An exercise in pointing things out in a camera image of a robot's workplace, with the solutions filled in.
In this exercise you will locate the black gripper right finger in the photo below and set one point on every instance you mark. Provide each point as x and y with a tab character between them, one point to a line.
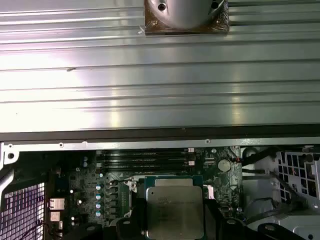
211	225

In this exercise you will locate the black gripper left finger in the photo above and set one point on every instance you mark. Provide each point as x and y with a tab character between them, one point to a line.
140	225

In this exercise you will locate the metal socket cover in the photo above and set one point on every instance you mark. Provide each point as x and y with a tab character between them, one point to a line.
208	190

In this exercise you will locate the silver CPU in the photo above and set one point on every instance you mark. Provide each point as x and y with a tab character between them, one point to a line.
175	212

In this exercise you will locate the metal locking lever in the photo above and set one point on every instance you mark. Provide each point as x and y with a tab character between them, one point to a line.
120	180

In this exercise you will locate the CPU socket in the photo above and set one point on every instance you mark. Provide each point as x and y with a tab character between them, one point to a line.
150	178

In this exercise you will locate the black RAM slot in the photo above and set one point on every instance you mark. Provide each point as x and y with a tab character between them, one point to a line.
140	158
140	164
140	170
140	151

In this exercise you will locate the green motherboard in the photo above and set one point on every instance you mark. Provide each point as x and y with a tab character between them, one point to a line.
225	185

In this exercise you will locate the silver coin battery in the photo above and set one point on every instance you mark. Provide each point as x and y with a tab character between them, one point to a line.
224	165

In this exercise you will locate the black and silver PC case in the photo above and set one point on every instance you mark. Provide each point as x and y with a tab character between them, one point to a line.
125	145

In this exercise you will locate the silver rear port block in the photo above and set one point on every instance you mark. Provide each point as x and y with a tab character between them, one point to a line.
55	217
57	203

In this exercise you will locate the silver metal drive cage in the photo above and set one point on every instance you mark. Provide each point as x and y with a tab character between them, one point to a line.
309	160

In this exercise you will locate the silver metal bracket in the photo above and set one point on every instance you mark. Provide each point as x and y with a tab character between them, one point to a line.
260	187

